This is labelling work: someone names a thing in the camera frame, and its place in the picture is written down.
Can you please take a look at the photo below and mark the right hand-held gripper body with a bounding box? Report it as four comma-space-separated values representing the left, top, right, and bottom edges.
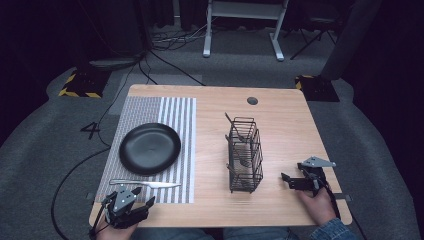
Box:
287, 156, 337, 197

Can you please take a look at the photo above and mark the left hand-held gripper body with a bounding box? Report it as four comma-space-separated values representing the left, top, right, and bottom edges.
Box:
101, 184, 151, 230

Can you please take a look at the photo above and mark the person's right hand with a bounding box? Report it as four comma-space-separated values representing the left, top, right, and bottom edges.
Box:
297, 186, 338, 228

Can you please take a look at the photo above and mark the person's left hand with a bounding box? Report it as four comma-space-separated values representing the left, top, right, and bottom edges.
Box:
95, 222, 138, 240

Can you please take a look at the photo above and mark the silver table knife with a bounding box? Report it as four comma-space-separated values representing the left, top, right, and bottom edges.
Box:
109, 178, 183, 190

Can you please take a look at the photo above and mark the black round plate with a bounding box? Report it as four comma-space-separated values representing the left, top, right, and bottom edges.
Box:
118, 122, 182, 177

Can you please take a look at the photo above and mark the dark metal utensil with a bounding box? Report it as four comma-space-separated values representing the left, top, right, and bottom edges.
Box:
226, 163, 250, 186

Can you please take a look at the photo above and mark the dark metal spoon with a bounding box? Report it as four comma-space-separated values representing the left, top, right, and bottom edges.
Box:
225, 134, 253, 168

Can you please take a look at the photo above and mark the dark metal fork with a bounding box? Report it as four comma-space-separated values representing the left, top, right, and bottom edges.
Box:
224, 112, 248, 141

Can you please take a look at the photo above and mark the yellow black striped stand base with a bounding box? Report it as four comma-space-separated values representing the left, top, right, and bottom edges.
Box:
58, 68, 111, 99
294, 74, 341, 103

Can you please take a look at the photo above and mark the grey striped placemat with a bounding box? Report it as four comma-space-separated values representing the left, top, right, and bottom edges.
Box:
95, 96, 197, 205

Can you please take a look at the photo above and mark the black tripod stand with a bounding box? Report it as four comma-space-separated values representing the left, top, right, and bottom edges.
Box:
289, 16, 338, 61

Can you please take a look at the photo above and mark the grey stand column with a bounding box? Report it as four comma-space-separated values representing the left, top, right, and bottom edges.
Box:
319, 0, 383, 81

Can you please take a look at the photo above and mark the left hand-held gripper cable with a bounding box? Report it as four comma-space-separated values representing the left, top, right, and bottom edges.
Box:
87, 201, 112, 240

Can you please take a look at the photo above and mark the hand-held gripper cable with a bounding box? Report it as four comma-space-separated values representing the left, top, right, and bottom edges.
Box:
87, 201, 112, 240
319, 178, 368, 240

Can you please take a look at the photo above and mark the right hand-held gripper cable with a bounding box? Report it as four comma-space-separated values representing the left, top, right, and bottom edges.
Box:
319, 178, 368, 240

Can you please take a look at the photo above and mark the black wire cutlery rack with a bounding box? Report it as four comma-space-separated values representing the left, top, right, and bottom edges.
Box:
225, 116, 264, 194

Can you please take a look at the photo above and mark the thick black floor cable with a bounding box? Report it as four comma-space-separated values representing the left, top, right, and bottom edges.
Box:
50, 146, 113, 240

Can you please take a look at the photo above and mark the thin black floor cable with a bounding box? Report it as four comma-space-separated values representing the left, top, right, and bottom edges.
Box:
96, 54, 149, 148

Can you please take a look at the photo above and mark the bundle of floor cables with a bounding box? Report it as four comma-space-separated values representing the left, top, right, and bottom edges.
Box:
151, 18, 218, 51

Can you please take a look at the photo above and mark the white metal desk frame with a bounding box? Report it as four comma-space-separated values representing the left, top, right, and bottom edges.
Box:
202, 0, 290, 62

